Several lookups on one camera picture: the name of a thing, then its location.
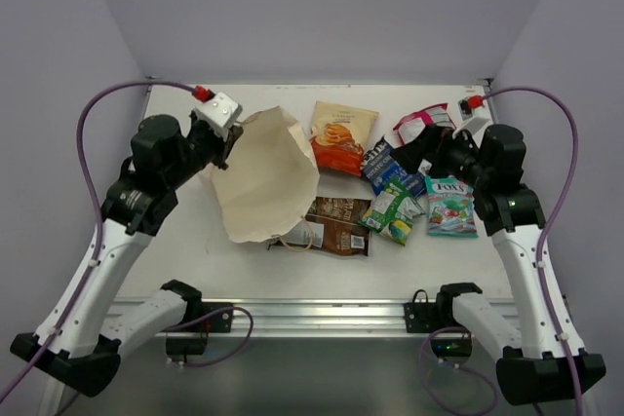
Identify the orange chips bag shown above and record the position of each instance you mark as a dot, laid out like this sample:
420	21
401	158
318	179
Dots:
339	135

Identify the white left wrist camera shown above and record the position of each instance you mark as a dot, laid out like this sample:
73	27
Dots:
220	113

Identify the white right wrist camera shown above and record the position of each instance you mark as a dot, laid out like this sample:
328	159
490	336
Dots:
475	115

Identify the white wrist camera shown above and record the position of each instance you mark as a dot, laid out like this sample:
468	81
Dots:
220	113
475	115

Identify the brown snack bag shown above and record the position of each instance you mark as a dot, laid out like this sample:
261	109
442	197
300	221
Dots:
331	225

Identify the cream paper bag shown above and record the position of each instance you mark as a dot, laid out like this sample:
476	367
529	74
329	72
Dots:
271	180

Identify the aluminium mounting rail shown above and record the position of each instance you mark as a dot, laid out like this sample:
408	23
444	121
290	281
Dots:
319	318

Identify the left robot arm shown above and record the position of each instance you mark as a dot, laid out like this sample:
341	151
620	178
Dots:
78	344

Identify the pink snack bag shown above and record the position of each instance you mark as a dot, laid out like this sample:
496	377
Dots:
411	126

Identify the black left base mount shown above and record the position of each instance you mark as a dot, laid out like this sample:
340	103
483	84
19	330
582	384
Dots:
190	338

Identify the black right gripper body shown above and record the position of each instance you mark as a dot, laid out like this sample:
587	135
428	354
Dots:
453	158

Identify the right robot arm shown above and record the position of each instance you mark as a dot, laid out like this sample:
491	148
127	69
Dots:
543	359

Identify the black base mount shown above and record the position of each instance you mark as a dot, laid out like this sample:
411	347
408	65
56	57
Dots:
425	315
190	338

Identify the green snack bag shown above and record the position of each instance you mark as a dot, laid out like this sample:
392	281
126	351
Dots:
392	212

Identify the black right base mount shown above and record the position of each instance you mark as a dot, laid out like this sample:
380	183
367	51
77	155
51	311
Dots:
425	315

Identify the blue potato chips bag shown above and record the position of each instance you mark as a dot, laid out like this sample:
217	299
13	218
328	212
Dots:
378	167

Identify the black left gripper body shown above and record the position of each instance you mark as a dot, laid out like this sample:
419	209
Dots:
226	144

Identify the teal Fox's candy bag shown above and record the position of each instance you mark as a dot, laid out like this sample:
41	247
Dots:
450	208

